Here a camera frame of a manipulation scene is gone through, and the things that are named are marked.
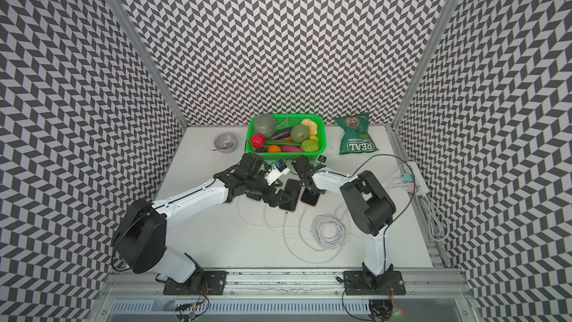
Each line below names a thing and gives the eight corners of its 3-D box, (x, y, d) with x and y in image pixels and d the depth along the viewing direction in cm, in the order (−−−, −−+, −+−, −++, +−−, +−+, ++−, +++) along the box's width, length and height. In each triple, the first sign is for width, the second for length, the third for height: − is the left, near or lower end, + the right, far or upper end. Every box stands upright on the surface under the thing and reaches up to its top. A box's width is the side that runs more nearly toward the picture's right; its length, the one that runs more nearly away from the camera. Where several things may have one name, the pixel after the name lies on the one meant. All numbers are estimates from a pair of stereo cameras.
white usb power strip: (413, 195, 96) (417, 191, 93) (402, 165, 106) (405, 161, 103) (426, 195, 96) (430, 191, 93) (414, 165, 106) (417, 161, 103)
